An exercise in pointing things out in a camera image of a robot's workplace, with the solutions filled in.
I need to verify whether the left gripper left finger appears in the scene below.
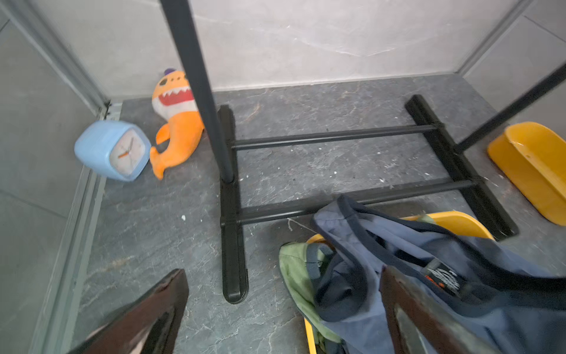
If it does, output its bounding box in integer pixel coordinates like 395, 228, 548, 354
70, 268, 189, 353

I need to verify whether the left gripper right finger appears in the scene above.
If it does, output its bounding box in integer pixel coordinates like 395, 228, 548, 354
380, 266, 499, 353

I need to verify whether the navy blue tank top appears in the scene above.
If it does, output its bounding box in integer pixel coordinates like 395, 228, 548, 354
313, 196, 565, 353

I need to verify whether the green tank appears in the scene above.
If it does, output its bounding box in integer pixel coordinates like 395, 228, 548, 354
278, 214, 436, 354

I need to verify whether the large yellow tray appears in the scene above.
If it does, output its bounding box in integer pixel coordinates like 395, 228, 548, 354
305, 211, 495, 354

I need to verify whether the black clothes rack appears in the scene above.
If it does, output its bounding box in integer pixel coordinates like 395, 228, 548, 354
162, 1, 565, 304

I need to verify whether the small yellow bin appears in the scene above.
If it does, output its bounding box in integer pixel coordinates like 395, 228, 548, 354
487, 122, 565, 227

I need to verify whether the orange toy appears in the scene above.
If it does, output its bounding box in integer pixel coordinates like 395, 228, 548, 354
150, 69, 205, 180

